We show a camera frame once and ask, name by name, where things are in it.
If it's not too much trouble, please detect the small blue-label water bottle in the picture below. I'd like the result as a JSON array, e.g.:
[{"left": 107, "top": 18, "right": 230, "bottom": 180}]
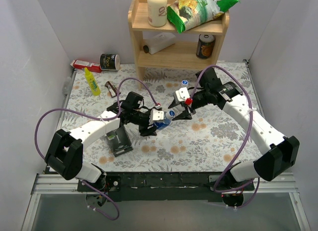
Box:
[{"left": 155, "top": 112, "right": 172, "bottom": 130}]

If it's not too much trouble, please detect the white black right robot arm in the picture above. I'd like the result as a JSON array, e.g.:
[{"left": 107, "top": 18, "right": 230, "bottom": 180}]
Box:
[{"left": 169, "top": 66, "right": 300, "bottom": 190}]

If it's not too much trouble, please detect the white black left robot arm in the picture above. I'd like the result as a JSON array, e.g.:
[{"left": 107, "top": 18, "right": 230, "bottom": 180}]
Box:
[{"left": 44, "top": 92, "right": 164, "bottom": 191}]

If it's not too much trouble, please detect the yellow squeeze bottle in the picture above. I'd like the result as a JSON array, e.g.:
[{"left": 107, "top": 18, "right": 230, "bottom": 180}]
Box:
[{"left": 84, "top": 68, "right": 101, "bottom": 96}]

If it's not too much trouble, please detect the lying white bottle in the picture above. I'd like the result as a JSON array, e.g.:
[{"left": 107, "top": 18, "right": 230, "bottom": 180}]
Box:
[{"left": 143, "top": 32, "right": 176, "bottom": 55}]

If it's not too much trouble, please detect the cream lotion bottle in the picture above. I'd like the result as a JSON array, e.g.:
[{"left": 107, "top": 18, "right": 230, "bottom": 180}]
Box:
[{"left": 147, "top": 0, "right": 167, "bottom": 27}]

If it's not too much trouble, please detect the floral table cloth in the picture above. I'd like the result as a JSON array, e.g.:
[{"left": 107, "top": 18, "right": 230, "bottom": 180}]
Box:
[{"left": 53, "top": 61, "right": 276, "bottom": 172}]

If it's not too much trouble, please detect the black green razor box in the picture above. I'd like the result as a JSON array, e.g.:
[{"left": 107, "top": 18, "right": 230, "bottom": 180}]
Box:
[{"left": 106, "top": 126, "right": 133, "bottom": 157}]

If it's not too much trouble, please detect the brown chocolate bar wrapper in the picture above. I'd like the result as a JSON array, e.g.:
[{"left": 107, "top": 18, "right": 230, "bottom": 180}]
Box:
[{"left": 105, "top": 81, "right": 121, "bottom": 98}]

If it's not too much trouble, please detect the dark tin can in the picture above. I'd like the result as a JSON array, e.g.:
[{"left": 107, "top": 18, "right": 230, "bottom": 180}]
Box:
[{"left": 196, "top": 34, "right": 215, "bottom": 59}]

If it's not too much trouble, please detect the black white paper cup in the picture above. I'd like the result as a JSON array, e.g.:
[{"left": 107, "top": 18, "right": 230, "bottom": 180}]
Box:
[{"left": 99, "top": 54, "right": 120, "bottom": 71}]

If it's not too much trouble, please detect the red white toothpaste box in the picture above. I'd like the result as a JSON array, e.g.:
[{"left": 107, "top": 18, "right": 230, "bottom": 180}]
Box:
[{"left": 70, "top": 60, "right": 102, "bottom": 73}]

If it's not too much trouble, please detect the green chips bag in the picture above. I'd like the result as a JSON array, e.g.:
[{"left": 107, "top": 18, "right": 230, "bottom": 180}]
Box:
[{"left": 167, "top": 0, "right": 239, "bottom": 33}]

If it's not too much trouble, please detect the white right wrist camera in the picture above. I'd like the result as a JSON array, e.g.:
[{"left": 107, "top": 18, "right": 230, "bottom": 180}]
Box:
[{"left": 173, "top": 88, "right": 193, "bottom": 106}]

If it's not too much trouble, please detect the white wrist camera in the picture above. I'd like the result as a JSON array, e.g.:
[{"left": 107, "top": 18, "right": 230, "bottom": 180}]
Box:
[
  {"left": 173, "top": 88, "right": 193, "bottom": 106},
  {"left": 150, "top": 109, "right": 164, "bottom": 123}
]

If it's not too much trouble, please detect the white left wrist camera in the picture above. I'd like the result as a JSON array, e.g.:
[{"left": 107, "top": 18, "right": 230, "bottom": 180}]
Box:
[{"left": 150, "top": 109, "right": 164, "bottom": 123}]

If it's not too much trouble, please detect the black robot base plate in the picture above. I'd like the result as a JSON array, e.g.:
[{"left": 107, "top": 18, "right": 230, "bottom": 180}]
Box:
[{"left": 79, "top": 171, "right": 259, "bottom": 209}]

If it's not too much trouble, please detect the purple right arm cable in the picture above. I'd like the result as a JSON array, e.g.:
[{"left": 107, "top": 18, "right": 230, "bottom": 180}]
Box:
[{"left": 188, "top": 65, "right": 261, "bottom": 208}]

